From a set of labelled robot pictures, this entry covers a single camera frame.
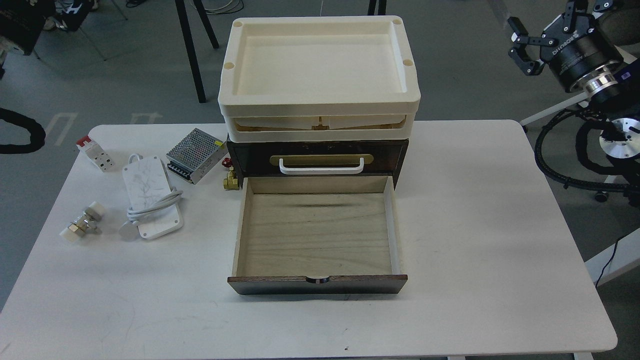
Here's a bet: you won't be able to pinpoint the metal mesh power supply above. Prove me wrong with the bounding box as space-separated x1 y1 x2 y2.
166 128 228 185

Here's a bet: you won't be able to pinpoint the red white circuit breaker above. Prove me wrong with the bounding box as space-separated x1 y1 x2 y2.
75 136 115 173

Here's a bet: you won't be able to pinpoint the dark wooden cabinet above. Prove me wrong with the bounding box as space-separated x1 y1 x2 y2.
227 139 409 184

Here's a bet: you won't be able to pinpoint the metal fitting with white caps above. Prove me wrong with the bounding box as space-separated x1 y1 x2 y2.
59 202 106 242

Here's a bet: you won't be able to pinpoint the open wooden drawer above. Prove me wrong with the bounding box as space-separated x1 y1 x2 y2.
227 175 409 296

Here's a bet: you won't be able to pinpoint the white charger with cable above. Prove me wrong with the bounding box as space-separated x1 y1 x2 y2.
118 153 184 240

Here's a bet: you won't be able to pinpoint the brass valve red handle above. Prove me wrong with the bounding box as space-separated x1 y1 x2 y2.
221 157 240 191

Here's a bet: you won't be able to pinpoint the black table legs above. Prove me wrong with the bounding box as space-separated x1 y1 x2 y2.
174 0 221 104

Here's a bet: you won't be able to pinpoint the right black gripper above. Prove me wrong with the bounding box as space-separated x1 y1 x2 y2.
507 0 623 93

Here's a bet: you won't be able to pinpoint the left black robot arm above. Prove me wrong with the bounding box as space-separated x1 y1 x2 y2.
0 108 47 155

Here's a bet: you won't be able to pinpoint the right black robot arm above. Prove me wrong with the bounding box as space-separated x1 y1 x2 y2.
505 0 640 208

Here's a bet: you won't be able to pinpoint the cream plastic tray lid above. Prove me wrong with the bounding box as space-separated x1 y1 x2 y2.
218 15 421 143

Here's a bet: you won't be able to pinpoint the white drawer handle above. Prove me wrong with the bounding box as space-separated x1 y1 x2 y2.
278 157 366 176

